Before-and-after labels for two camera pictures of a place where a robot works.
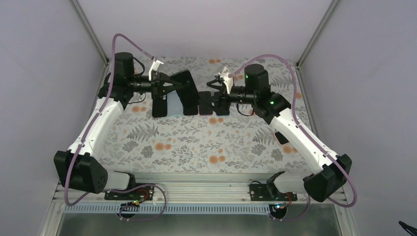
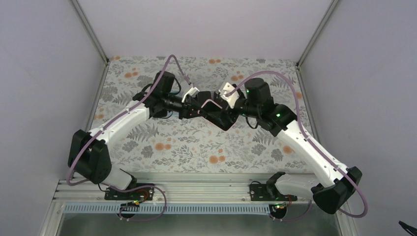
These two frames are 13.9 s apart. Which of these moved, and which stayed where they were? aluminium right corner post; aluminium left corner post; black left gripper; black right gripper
Moved: black left gripper; black right gripper
Stayed: aluminium left corner post; aluminium right corner post
